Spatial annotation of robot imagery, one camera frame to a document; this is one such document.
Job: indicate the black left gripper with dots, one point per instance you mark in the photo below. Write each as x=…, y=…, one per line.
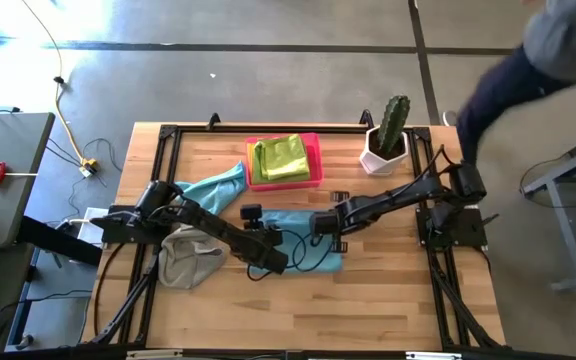
x=255, y=242

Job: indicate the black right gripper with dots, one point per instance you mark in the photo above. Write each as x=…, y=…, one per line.
x=330, y=222

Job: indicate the teal microfiber towel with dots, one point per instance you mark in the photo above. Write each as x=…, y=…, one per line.
x=288, y=220
x=218, y=187

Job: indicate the green microfiber towel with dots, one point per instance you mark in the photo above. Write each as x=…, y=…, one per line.
x=256, y=167

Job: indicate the grey microfiber towel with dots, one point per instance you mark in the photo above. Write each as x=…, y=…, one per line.
x=188, y=260

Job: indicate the lime microfiber towel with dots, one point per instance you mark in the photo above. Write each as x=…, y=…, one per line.
x=285, y=157

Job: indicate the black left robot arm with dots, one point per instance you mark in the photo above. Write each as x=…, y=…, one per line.
x=203, y=220

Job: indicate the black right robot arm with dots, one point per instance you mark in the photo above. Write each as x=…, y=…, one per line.
x=403, y=192

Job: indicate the pink plastic tray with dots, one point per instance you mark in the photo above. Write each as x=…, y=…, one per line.
x=316, y=165

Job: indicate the white faceted plant pot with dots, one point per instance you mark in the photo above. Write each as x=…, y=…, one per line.
x=383, y=167

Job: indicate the green cactus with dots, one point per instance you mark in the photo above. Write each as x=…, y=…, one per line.
x=394, y=120

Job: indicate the white power adapter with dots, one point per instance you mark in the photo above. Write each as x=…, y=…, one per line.
x=88, y=232

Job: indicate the black table beam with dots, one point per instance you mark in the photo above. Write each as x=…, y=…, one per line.
x=58, y=242

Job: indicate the grey table leg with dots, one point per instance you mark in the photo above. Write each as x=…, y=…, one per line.
x=21, y=300

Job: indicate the grey side table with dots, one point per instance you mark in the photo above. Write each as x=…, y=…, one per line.
x=8, y=210

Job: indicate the person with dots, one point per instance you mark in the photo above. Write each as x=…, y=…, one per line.
x=558, y=35

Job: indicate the black aluminium table frame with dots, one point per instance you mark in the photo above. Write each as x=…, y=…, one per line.
x=338, y=129

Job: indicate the silver metal bracket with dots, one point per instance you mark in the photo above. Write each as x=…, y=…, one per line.
x=433, y=355
x=153, y=354

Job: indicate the grey metal table frame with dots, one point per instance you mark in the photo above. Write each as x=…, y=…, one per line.
x=565, y=230

